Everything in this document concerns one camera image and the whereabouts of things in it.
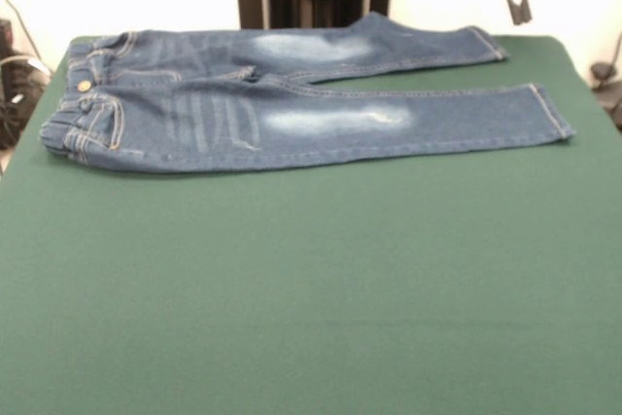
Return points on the blue denim jeans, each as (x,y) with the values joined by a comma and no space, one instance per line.
(316,128)

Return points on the black stand base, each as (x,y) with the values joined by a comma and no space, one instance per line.
(605,76)
(19,104)

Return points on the dark green table cloth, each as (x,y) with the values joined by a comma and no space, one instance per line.
(194,288)

